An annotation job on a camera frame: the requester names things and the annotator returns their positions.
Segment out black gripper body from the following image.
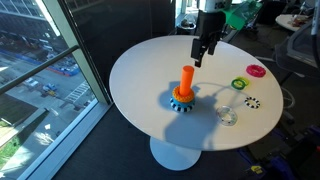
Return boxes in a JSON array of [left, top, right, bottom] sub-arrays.
[[196, 11, 226, 45]]

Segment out green box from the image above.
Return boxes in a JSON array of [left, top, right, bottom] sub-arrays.
[[224, 0, 262, 30]]

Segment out white background table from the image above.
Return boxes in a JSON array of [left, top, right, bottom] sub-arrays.
[[275, 14, 311, 31]]

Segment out window railing bar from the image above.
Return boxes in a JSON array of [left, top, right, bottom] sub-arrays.
[[0, 45, 80, 95]]

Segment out orange stacking post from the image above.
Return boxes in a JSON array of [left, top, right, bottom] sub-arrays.
[[179, 65, 194, 96]]

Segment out dark green spiky ring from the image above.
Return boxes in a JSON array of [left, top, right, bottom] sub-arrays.
[[230, 77, 247, 91]]

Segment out yellow green spiky ring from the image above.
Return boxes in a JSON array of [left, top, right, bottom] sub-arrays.
[[236, 76, 250, 87]]

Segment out pink ribbed ring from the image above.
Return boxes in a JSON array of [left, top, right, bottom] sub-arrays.
[[245, 64, 267, 78]]

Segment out blue checkered stack base ring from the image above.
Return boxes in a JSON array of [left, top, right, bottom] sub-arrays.
[[169, 95, 196, 113]]

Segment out clear ring with beads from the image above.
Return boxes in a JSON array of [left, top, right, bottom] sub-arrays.
[[214, 105, 239, 127]]

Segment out black and white checkered ring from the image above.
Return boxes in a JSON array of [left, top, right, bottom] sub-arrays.
[[244, 96, 261, 110]]

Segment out white round table pedestal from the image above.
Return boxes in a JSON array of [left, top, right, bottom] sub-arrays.
[[150, 137, 201, 171]]

